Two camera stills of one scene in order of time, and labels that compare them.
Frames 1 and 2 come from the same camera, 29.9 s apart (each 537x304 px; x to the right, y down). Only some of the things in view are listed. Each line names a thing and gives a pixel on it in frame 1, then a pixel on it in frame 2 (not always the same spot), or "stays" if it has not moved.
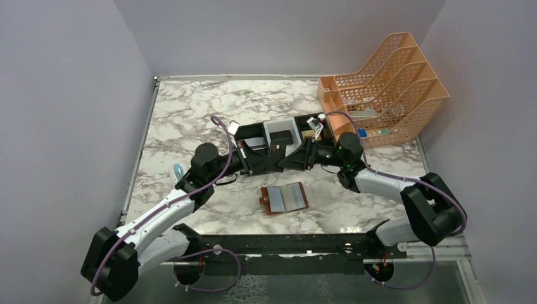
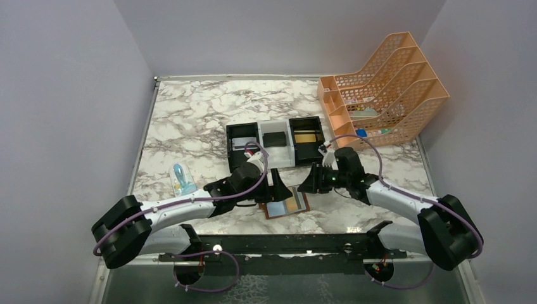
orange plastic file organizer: x=392 y=99 stays
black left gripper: x=247 y=156 → x=271 y=185
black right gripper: x=309 y=154 → x=316 y=177
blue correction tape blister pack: x=176 y=173 stays
